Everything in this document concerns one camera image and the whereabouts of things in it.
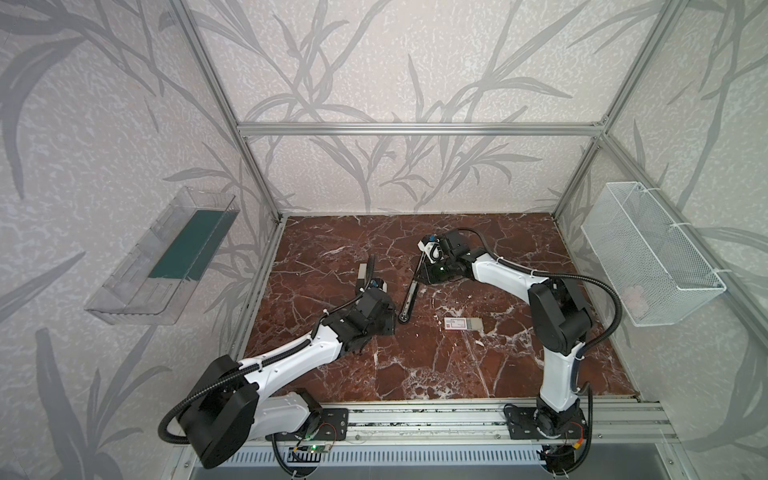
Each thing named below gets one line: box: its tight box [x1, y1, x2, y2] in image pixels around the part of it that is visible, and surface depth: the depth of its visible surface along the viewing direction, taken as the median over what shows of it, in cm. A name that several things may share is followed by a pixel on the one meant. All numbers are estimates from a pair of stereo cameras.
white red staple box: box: [444, 317, 483, 330], surface depth 93 cm
